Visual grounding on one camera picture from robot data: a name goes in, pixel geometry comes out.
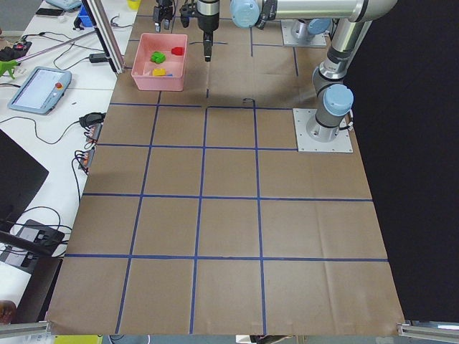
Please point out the yellow toy block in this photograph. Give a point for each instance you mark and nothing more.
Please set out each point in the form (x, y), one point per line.
(159, 72)

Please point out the red toy block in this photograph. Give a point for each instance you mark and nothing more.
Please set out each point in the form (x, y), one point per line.
(178, 51)

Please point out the green toy block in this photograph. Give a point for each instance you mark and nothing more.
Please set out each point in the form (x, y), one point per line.
(158, 57)

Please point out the pink plastic box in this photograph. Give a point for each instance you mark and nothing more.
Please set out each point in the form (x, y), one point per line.
(142, 67)

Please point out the blue storage bin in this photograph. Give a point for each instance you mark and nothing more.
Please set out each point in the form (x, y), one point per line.
(83, 18)

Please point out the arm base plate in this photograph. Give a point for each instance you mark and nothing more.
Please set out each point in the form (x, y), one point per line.
(311, 137)
(305, 36)

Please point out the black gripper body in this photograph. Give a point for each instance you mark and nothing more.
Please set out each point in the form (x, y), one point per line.
(161, 13)
(208, 18)

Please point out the black camera stand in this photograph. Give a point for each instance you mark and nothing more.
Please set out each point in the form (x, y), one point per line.
(36, 238)

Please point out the teach pendant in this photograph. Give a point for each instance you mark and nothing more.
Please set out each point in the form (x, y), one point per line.
(41, 91)

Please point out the black power adapter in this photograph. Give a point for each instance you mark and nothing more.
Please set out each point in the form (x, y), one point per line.
(97, 58)

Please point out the grey usb hub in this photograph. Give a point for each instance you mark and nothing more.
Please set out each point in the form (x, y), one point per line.
(92, 133)

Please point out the aluminium frame post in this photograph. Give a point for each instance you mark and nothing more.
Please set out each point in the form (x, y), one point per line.
(101, 24)

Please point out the grabber reach tool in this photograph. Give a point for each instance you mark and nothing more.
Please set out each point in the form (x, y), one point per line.
(8, 66)

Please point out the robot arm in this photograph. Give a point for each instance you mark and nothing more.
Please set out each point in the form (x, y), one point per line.
(335, 100)
(246, 14)

